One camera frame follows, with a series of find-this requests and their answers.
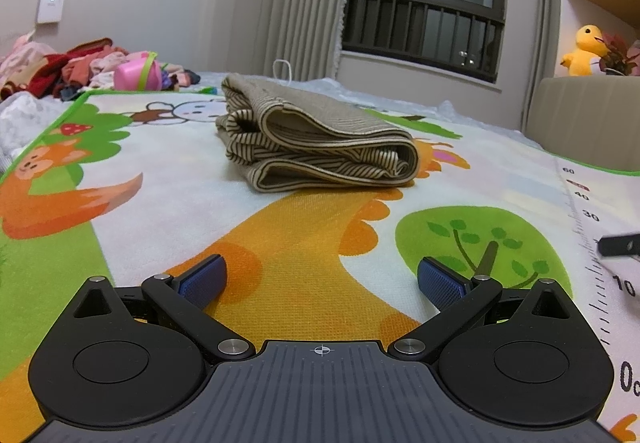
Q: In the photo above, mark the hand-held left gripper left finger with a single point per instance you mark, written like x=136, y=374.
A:
x=202, y=280

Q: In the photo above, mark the white wall device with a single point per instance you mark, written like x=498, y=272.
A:
x=51, y=5

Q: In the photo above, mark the cartoon animal play mat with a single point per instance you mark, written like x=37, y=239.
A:
x=300, y=233

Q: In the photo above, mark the beige striped pants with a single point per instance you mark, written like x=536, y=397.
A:
x=320, y=133

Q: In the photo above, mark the beige sofa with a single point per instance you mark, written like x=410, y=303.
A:
x=585, y=118

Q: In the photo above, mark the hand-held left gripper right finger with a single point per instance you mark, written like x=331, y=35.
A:
x=442, y=282

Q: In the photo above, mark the yellow plush duck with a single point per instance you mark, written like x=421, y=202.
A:
x=582, y=53

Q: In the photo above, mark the pile of colourful clothes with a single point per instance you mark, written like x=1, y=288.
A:
x=75, y=68

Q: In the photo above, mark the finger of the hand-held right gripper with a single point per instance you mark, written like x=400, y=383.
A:
x=622, y=245

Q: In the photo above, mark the pink toy bucket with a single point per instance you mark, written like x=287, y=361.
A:
x=137, y=73

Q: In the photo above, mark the red leaf potted plant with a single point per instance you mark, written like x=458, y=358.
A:
x=620, y=55

